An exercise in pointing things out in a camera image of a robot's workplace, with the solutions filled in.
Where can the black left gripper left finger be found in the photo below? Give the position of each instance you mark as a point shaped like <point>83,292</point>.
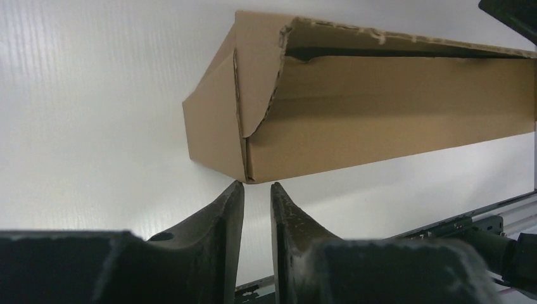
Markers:
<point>194,261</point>

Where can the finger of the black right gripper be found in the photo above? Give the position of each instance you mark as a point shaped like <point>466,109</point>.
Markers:
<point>519,15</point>

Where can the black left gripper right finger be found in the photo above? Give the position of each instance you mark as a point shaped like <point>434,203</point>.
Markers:
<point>313,265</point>

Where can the brown cardboard box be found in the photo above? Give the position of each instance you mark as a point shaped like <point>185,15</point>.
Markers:
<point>287,96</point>

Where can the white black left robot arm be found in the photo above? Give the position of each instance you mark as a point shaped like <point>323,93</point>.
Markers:
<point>196,261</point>

